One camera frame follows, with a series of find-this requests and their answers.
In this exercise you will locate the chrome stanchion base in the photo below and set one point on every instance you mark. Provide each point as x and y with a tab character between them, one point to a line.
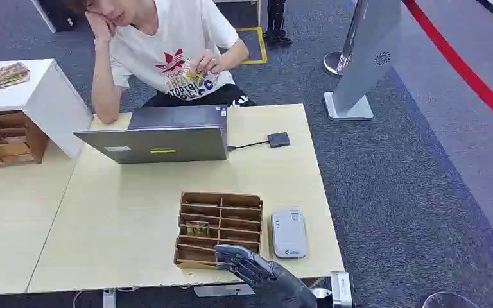
330	63

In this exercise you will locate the metal table leg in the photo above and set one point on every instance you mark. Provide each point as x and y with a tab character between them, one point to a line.
109	299

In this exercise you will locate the printed card, dark gold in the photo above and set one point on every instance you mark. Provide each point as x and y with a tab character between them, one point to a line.
197	230

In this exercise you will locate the grey card reader device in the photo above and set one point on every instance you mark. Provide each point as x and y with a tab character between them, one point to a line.
289	234

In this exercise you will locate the robot right grey hand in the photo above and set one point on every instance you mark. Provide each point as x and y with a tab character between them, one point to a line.
272	280

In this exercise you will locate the grey metal plate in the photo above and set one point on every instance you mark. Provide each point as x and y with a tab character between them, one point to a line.
223	290

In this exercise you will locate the clear glass dome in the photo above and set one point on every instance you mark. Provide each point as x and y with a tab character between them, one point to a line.
448	301

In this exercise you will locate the wooden compartment box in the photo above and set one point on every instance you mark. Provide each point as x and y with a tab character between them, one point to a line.
12	148

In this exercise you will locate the person's right hand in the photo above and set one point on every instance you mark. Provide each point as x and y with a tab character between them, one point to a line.
100	25

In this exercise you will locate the grey slanted kiosk stand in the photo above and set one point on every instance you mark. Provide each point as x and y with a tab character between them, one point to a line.
367	55

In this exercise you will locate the wooden card box with dividers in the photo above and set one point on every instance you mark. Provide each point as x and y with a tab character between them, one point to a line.
238	212

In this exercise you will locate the small black adapter box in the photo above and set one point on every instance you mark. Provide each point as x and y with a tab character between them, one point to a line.
279	140

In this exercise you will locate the grey laptop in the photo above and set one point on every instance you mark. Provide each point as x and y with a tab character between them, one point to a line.
161	142

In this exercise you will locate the stack of printed cards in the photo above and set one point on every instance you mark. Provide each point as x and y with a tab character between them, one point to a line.
4	74

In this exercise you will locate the person's left hand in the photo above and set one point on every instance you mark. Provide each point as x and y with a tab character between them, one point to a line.
207	63

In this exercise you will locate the person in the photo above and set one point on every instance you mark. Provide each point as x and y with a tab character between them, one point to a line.
165	38

